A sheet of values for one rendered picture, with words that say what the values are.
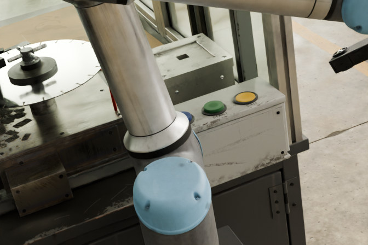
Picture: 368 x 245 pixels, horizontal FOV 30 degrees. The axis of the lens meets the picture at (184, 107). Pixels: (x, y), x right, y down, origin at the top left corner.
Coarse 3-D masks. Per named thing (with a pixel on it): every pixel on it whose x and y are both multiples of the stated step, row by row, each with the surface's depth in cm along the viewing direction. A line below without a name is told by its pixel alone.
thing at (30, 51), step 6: (18, 48) 155; (24, 48) 153; (30, 48) 152; (36, 48) 153; (42, 48) 154; (18, 54) 151; (24, 54) 151; (30, 54) 150; (12, 60) 150; (24, 60) 152; (30, 60) 152
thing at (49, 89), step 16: (48, 48) 165; (64, 48) 163; (80, 48) 161; (64, 64) 155; (80, 64) 153; (96, 64) 152; (0, 80) 153; (48, 80) 148; (64, 80) 147; (80, 80) 146; (0, 96) 145; (16, 96) 144; (32, 96) 143; (48, 96) 142
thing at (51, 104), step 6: (42, 102) 155; (48, 102) 156; (54, 102) 158; (30, 108) 158; (36, 108) 156; (42, 108) 156; (48, 108) 156; (54, 108) 158; (36, 114) 157; (42, 114) 157
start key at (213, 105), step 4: (204, 104) 137; (208, 104) 136; (212, 104) 136; (216, 104) 136; (220, 104) 136; (204, 108) 135; (208, 108) 135; (212, 108) 135; (216, 108) 134; (220, 108) 135; (208, 112) 135; (212, 112) 134; (216, 112) 134
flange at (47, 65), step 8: (40, 56) 159; (16, 64) 157; (24, 64) 152; (32, 64) 151; (40, 64) 153; (48, 64) 154; (56, 64) 154; (8, 72) 154; (16, 72) 152; (24, 72) 152; (32, 72) 151; (40, 72) 151; (48, 72) 151; (16, 80) 150; (24, 80) 150; (32, 80) 150
